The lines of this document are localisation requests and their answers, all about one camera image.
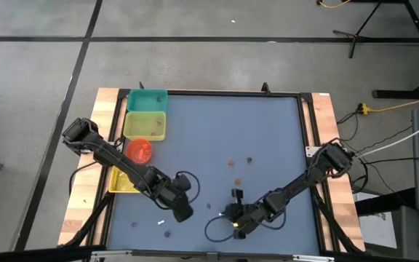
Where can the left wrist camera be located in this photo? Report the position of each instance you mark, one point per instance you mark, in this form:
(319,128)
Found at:
(183,182)

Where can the yellow-green plastic bin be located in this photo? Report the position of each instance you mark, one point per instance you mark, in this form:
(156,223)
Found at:
(140,125)

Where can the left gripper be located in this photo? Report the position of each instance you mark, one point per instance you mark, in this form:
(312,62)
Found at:
(178,207)

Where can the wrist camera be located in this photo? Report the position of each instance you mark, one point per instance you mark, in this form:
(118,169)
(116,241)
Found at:
(237,194)
(183,182)

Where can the teal plastic bin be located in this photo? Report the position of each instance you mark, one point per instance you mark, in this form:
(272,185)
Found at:
(144,102)

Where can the black desk stand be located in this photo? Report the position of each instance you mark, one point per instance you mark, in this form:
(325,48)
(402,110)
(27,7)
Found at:
(406,94)

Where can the silver bracket plate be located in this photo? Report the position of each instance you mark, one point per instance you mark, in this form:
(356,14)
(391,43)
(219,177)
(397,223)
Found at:
(310,151)

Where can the orange pumpkin decoration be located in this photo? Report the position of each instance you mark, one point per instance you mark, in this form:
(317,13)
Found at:
(237,181)
(231,163)

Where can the light wooden side board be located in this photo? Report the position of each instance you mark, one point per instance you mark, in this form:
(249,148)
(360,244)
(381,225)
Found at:
(80,218)
(349,214)

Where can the black tripod stand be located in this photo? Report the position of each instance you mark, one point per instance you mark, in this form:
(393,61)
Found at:
(356,35)

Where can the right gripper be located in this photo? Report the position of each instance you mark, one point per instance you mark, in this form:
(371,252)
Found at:
(247,216)

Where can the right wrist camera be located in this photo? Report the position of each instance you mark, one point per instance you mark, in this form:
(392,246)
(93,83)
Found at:
(237,194)

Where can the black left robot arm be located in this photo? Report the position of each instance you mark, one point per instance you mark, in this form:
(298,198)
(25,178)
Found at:
(118,162)

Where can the yellow slotted plastic basket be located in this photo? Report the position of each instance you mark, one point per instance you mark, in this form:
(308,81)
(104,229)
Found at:
(118,185)

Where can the orange translucent round bowl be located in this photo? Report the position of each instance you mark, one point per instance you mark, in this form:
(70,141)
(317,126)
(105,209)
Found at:
(138,153)

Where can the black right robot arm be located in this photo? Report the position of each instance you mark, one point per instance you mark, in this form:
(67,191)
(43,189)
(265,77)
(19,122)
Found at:
(297,186)

